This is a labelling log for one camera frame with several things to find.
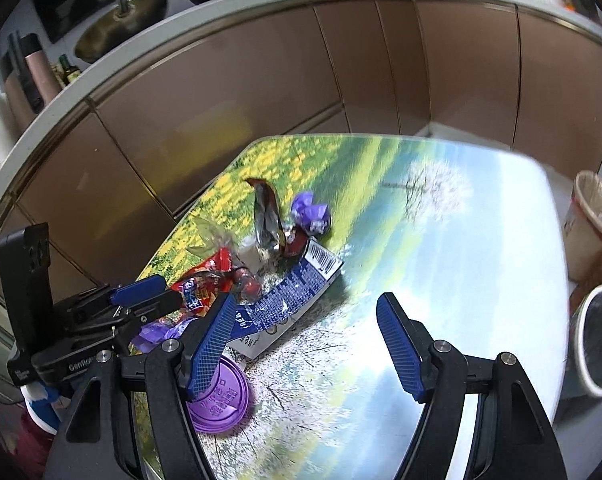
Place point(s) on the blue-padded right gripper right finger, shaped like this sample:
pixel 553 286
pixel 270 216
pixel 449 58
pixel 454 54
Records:
pixel 410 348

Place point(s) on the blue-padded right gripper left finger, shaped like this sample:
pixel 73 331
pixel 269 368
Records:
pixel 203 343

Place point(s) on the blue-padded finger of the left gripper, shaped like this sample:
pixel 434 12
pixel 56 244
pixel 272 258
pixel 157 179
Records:
pixel 139 291

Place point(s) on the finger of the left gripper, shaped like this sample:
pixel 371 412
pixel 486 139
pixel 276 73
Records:
pixel 156 307

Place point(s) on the purple plastic cup lid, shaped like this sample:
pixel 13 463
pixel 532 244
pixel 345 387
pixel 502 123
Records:
pixel 224 404

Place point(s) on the red snack wrapper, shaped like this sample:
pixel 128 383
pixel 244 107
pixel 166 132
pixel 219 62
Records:
pixel 201 284

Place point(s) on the blue white milk carton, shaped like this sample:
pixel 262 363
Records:
pixel 259 325

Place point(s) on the kitchen counter with brown cabinets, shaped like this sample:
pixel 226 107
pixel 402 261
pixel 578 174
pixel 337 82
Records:
pixel 112 162

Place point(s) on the grey trash bin white rim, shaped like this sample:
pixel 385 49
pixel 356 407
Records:
pixel 584 362

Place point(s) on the left hand blue-white glove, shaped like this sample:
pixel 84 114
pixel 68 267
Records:
pixel 43 407

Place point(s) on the dark red left sleeve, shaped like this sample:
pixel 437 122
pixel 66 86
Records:
pixel 24 446

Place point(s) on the small purple crumpled wrapper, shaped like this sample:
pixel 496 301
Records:
pixel 315 219

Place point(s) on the silver brown foil wrapper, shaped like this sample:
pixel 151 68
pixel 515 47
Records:
pixel 268 230

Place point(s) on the beige lined waste basket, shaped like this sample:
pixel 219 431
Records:
pixel 582 227

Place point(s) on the steel sink with faucet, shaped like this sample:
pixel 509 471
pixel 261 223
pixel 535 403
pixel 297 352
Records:
pixel 125 20

